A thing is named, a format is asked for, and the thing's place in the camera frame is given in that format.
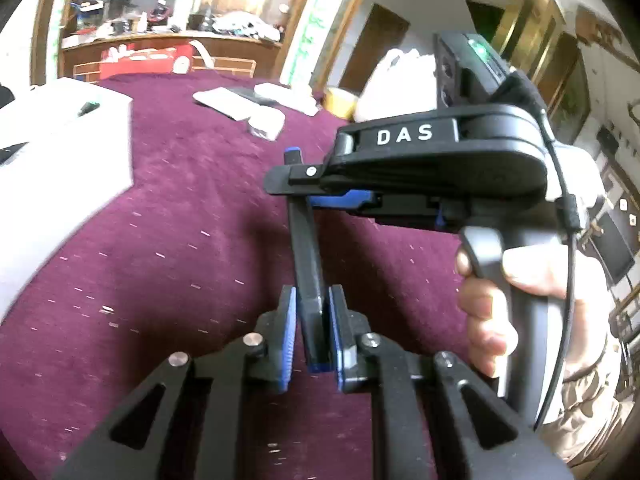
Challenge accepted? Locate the white carton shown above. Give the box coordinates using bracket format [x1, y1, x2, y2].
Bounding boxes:
[253, 81, 321, 116]

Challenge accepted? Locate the black cable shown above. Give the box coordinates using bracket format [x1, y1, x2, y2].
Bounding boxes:
[530, 90, 582, 428]

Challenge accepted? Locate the red gift box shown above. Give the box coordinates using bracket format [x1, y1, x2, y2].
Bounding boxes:
[99, 48, 153, 80]

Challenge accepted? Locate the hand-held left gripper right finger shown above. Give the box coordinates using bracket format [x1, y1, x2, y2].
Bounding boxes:
[327, 284, 576, 480]

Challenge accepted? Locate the person's right hand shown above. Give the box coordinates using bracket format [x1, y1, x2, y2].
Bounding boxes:
[455, 247, 587, 379]

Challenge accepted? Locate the wooden mirrored sideboard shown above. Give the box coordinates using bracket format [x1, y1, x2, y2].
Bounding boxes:
[30, 0, 382, 87]

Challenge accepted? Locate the long black blue-capped marker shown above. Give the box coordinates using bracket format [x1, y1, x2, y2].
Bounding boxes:
[283, 145, 334, 374]

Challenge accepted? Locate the wooden chair back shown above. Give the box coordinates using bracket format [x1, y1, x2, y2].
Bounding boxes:
[73, 57, 257, 81]

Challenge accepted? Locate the yellow tape roll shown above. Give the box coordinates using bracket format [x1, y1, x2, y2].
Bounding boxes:
[324, 87, 359, 121]

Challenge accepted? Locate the person's right forearm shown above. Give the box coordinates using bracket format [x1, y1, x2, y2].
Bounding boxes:
[542, 305, 629, 466]

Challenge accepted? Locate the small white box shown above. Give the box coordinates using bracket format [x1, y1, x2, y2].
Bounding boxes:
[247, 109, 286, 141]

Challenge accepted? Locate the grey cardboard box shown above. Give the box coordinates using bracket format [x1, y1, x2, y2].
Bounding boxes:
[0, 77, 135, 322]

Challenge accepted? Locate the gold framed wall picture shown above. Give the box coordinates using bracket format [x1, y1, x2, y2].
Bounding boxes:
[549, 54, 592, 147]

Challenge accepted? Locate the white cloth bundle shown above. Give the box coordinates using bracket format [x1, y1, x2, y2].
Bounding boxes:
[354, 48, 442, 124]

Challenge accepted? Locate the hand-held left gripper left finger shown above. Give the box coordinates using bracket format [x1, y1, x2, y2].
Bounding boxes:
[52, 284, 300, 480]

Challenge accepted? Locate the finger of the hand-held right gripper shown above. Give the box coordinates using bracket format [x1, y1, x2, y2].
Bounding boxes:
[263, 152, 376, 213]

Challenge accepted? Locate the white tumbler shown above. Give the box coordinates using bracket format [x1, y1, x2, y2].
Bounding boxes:
[174, 0, 196, 29]

